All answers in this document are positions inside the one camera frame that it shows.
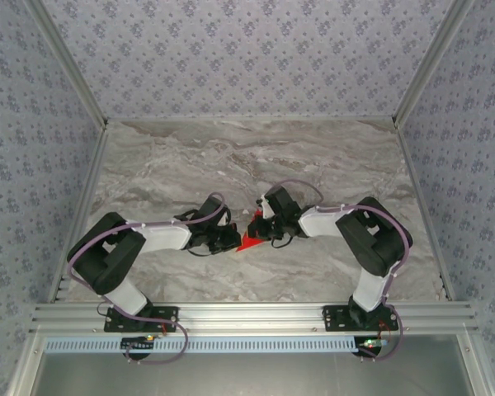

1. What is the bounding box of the slotted pale blue cable duct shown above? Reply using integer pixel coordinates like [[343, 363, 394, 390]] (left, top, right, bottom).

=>
[[44, 336, 391, 355]]

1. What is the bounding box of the aluminium corner post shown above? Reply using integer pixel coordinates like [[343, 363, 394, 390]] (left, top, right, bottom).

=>
[[24, 0, 111, 131], [390, 0, 478, 131]]

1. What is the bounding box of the red cloth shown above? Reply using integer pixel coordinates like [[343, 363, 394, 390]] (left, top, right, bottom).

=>
[[235, 208, 269, 253]]

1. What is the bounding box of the black controller board with LED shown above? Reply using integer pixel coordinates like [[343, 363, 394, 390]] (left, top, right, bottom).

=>
[[121, 336, 156, 354], [356, 336, 391, 356]]

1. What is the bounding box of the steel sheet panel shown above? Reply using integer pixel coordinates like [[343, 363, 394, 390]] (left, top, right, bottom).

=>
[[35, 350, 467, 396]]

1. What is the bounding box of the wide aluminium mounting beam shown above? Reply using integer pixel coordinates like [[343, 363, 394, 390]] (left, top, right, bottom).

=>
[[28, 302, 479, 334]]

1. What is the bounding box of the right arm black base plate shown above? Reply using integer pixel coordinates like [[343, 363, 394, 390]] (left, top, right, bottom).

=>
[[322, 304, 398, 333]]

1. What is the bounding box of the aluminium frame leg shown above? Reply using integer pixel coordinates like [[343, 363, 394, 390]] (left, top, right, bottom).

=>
[[457, 332, 494, 396], [7, 332, 46, 396]]

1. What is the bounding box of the aluminium table side rail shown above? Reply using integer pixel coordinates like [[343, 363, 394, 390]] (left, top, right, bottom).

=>
[[47, 123, 111, 304], [394, 119, 457, 304]]

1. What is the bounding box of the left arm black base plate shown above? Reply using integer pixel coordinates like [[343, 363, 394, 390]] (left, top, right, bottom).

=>
[[103, 304, 180, 333]]

